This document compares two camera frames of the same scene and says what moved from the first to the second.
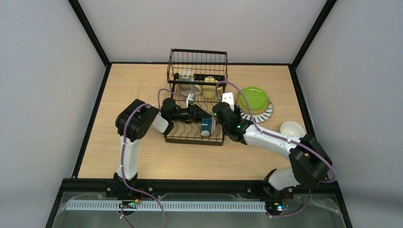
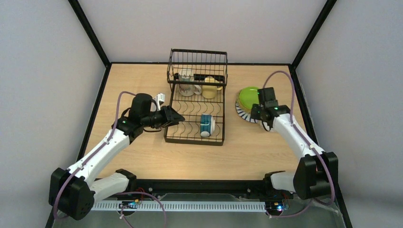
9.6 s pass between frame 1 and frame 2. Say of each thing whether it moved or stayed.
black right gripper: moved
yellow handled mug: stayed
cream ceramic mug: stayed
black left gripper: moved
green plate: stayed
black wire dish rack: stayed
